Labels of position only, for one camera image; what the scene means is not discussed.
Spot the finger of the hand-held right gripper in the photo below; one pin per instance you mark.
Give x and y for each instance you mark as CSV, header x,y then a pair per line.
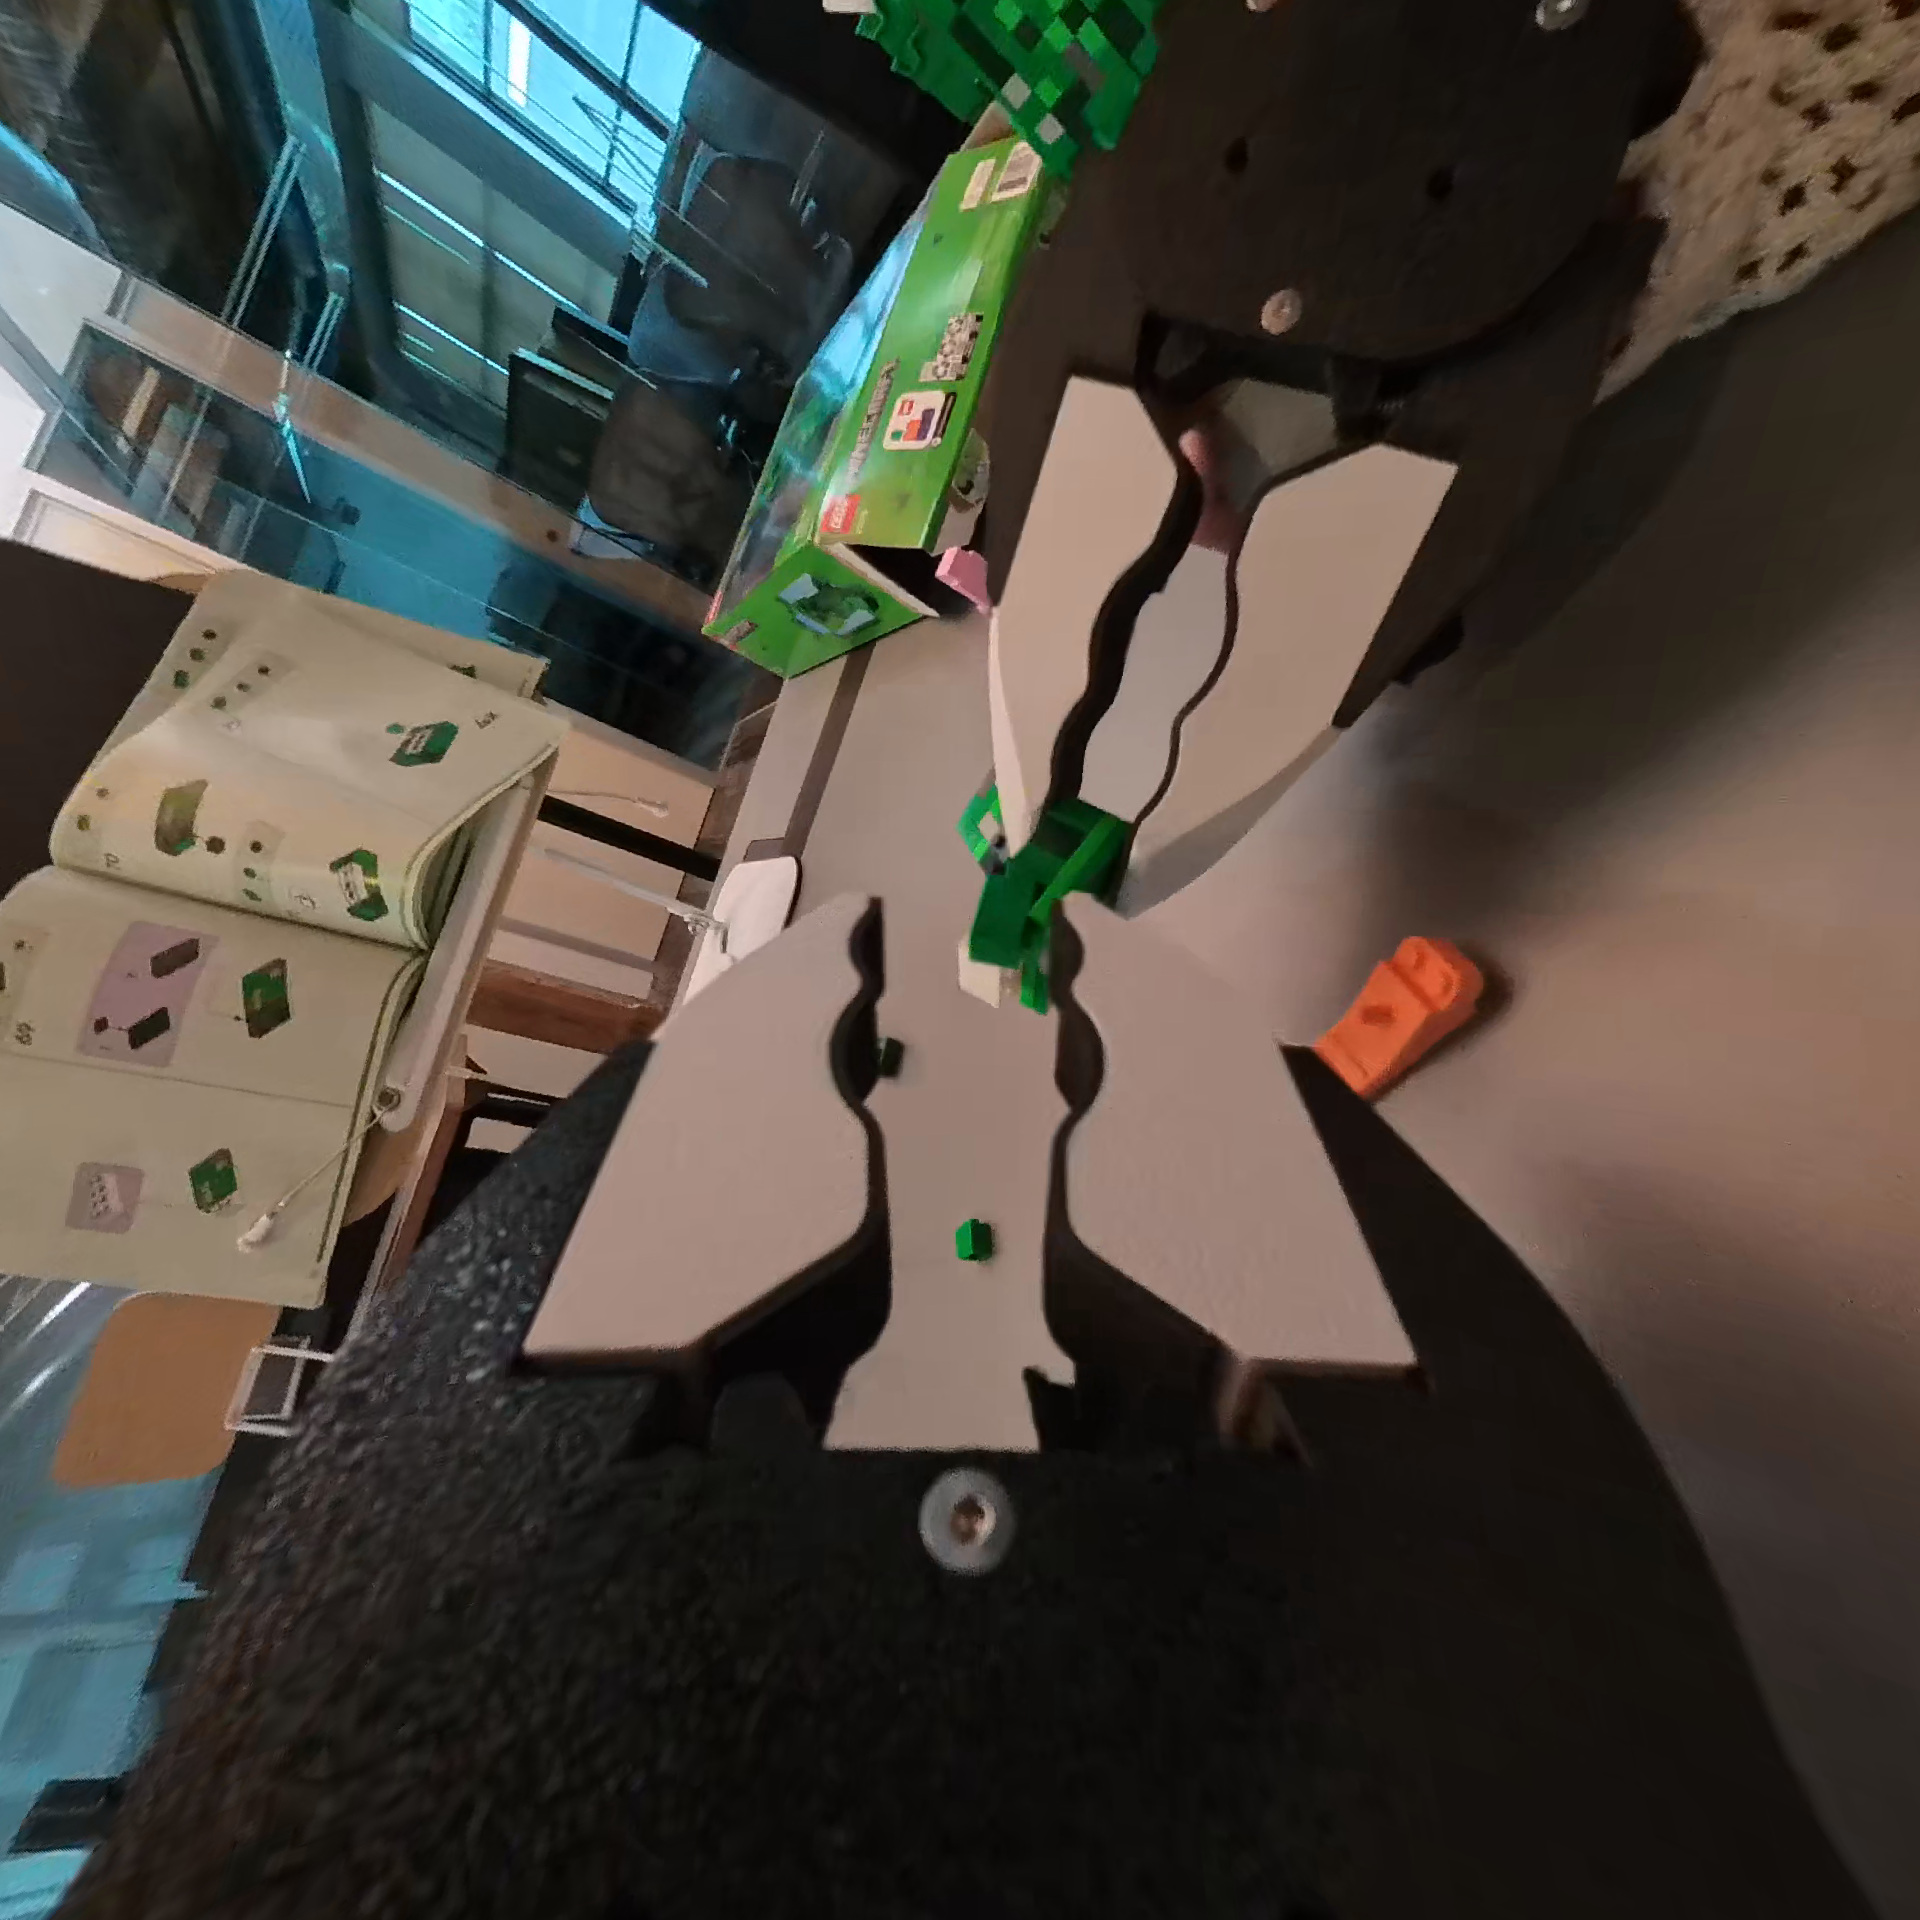
x,y
1336,586
1072,523

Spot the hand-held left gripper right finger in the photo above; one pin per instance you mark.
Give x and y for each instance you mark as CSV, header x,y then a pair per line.
x,y
1217,1188

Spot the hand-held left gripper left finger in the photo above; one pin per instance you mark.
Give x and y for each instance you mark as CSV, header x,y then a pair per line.
x,y
721,1169

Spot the green and white lego assembly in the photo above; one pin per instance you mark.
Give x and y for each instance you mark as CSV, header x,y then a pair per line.
x,y
1048,885

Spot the pink lego pig figure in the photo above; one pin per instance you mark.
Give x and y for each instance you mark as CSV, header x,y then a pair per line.
x,y
966,579

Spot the green lego set box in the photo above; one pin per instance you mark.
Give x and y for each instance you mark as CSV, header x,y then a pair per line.
x,y
886,420

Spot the large lego creeper figure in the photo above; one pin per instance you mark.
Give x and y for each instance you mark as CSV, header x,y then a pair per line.
x,y
1037,60

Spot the lego instruction book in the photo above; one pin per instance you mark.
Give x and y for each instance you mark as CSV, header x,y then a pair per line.
x,y
228,898

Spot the person's right hand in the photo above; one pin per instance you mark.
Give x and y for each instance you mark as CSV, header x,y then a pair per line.
x,y
1217,494

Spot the orange brick separator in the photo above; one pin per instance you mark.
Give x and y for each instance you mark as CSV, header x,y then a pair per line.
x,y
1401,1014

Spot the white book stand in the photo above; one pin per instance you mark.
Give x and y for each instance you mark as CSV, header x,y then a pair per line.
x,y
748,915

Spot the clear acrylic stand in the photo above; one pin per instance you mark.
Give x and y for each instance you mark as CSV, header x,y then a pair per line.
x,y
268,1388

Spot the cork board sign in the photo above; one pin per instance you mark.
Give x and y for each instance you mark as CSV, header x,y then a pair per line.
x,y
150,1388

